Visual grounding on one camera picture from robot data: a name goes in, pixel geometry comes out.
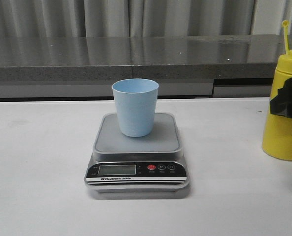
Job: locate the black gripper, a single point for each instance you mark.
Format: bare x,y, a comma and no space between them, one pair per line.
281,104

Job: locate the yellow squeeze bottle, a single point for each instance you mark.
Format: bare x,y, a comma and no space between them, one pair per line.
277,136

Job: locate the light blue plastic cup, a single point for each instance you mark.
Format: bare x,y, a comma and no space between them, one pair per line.
135,102

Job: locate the silver electronic kitchen scale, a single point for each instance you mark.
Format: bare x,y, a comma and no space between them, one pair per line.
154,162

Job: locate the grey stone counter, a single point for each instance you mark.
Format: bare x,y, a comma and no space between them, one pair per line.
71,68

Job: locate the grey pleated curtain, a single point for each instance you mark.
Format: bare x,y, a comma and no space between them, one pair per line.
142,18

